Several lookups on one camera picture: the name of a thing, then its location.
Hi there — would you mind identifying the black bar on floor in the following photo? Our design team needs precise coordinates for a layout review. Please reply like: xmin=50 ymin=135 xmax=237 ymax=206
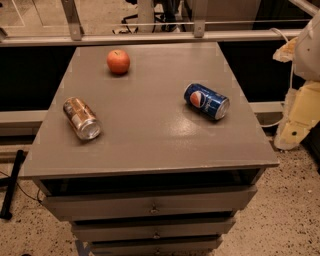
xmin=0 ymin=150 xmax=25 ymax=220

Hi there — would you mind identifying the gold silver soda can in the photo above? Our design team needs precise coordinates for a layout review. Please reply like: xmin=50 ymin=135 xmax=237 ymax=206
xmin=63 ymin=97 xmax=102 ymax=140

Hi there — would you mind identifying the grey drawer cabinet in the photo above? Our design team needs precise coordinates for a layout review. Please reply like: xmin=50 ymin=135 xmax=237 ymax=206
xmin=19 ymin=42 xmax=280 ymax=256

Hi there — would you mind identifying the top grey drawer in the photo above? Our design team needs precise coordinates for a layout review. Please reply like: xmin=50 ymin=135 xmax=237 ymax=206
xmin=43 ymin=185 xmax=257 ymax=221

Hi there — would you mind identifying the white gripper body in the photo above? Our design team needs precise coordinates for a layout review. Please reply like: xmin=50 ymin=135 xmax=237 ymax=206
xmin=274 ymin=81 xmax=320 ymax=150

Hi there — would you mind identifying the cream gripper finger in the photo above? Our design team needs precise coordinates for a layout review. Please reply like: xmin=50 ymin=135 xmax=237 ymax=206
xmin=273 ymin=37 xmax=297 ymax=63

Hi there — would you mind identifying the black office chair base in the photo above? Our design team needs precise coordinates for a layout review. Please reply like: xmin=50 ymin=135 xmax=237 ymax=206
xmin=113 ymin=0 xmax=182 ymax=34

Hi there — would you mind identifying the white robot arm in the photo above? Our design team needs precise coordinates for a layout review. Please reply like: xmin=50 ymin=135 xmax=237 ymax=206
xmin=273 ymin=11 xmax=320 ymax=150

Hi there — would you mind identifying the blue pepsi can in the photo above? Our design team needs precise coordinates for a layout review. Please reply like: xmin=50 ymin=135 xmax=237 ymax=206
xmin=184 ymin=83 xmax=230 ymax=120

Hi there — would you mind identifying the red apple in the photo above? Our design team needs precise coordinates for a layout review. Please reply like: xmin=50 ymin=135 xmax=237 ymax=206
xmin=107 ymin=49 xmax=130 ymax=75

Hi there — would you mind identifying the white cable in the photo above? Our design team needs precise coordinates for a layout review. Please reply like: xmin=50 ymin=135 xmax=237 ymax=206
xmin=259 ymin=27 xmax=296 ymax=129

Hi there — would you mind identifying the bottom grey drawer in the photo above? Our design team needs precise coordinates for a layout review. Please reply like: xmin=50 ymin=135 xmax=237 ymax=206
xmin=91 ymin=236 xmax=222 ymax=256

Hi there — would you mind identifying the grey drawer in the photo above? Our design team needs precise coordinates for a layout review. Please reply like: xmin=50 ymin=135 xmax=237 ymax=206
xmin=91 ymin=236 xmax=222 ymax=256
xmin=43 ymin=185 xmax=257 ymax=221
xmin=72 ymin=217 xmax=235 ymax=242

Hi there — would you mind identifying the grey metal rail frame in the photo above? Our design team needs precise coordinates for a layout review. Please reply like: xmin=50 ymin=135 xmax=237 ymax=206
xmin=0 ymin=0 xmax=319 ymax=47

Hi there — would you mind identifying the middle grey drawer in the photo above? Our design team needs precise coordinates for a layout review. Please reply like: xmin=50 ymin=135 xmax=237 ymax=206
xmin=72 ymin=217 xmax=235 ymax=242

